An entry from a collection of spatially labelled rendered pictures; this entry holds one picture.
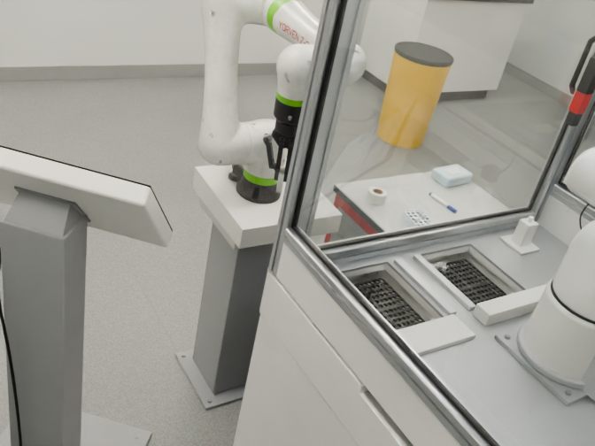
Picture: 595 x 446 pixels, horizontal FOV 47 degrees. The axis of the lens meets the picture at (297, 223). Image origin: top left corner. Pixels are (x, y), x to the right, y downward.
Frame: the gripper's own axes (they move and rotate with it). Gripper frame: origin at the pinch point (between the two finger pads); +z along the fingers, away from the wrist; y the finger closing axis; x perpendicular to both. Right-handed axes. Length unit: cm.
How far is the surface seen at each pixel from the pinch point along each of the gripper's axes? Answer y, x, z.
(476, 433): -43, 81, -13
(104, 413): 48, 16, 103
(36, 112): 163, -200, 128
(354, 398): -25, 62, 9
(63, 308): 45, 45, 16
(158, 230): 25.5, 33.7, -3.6
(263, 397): -6, 41, 43
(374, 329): -25, 59, -10
